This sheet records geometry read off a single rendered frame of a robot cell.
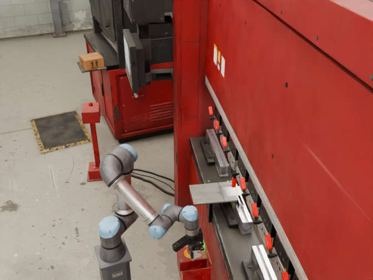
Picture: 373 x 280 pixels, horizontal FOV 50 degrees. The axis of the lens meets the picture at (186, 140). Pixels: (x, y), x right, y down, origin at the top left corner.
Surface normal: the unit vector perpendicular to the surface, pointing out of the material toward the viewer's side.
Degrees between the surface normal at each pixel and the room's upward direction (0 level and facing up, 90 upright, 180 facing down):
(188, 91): 90
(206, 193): 0
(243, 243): 0
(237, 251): 0
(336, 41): 90
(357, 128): 90
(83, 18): 90
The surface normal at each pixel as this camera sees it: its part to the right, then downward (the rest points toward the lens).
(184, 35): 0.15, 0.52
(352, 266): -0.99, 0.07
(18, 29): 0.39, 0.48
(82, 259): 0.00, -0.85
